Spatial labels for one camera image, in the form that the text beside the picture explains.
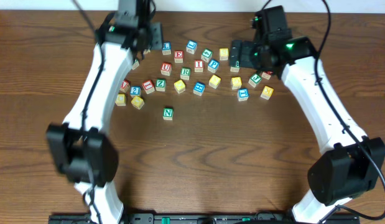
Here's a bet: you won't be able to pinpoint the red E block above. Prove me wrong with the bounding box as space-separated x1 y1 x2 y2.
174 50 184 63

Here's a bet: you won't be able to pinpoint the red U block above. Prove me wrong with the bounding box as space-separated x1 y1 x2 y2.
160 62 172 76

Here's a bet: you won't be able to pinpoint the green N block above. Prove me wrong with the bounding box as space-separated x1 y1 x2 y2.
163 108 174 120

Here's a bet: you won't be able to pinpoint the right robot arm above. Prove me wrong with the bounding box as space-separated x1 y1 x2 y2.
229 5 385 223

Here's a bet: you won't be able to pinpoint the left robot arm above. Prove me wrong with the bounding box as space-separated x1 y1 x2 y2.
46 0 163 223

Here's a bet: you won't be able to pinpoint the green B block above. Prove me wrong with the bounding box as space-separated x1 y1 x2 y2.
230 61 239 73

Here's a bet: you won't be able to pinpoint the green J block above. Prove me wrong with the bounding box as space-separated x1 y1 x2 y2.
248 73 262 88

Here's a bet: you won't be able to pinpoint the red M block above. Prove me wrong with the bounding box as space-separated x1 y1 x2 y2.
261 72 273 80

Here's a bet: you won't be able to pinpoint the yellow block top centre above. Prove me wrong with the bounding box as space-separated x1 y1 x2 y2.
219 48 230 61

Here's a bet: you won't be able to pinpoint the green L block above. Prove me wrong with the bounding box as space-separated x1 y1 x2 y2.
132 59 140 70

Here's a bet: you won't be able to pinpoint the yellow block right centre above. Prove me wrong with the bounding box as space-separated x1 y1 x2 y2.
231 77 242 90

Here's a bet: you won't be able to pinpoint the blue P block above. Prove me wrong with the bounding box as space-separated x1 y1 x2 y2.
208 59 220 73

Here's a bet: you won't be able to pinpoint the blue tilted L block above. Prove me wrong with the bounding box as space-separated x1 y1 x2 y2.
186 40 198 54

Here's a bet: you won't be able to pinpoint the blue T block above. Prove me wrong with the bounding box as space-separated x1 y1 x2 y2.
237 88 249 101

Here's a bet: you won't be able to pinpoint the yellow M block far right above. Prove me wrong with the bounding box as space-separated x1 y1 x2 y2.
261 85 274 100

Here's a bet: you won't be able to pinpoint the green 4 block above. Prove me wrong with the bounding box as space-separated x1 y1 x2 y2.
201 48 213 63

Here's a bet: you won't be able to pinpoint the yellow S block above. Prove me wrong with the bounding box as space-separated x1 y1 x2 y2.
209 75 221 89

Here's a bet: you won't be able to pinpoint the red 1 block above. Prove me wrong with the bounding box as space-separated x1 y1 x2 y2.
142 80 155 94

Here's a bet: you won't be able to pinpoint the green R block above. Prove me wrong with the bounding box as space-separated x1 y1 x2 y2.
180 67 191 80

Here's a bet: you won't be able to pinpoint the green Z block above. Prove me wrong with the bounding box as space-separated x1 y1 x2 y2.
155 78 166 92

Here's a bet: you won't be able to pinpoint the red I block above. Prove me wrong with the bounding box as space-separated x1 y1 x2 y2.
194 60 204 73

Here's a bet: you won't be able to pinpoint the blue 2 block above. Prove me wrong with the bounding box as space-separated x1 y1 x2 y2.
130 86 142 98

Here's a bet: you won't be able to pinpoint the red A block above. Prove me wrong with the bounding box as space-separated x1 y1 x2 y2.
119 80 131 93

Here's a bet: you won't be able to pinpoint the blue E block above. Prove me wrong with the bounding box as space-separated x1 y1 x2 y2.
193 82 205 96

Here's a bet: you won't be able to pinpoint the yellow block bottom left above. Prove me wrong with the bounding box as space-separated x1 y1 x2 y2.
131 96 145 110

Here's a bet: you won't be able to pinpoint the yellow C block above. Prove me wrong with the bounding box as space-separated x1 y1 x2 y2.
115 93 127 106

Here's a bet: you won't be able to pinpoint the right black cable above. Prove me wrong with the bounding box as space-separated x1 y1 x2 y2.
260 0 385 222

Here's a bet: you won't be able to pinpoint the black cable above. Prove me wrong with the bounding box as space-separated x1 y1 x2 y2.
260 0 385 222
72 0 106 224

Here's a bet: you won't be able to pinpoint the left black cable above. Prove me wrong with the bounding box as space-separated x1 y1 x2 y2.
72 0 106 224

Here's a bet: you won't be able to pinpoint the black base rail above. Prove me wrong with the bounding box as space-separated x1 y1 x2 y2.
48 211 361 224

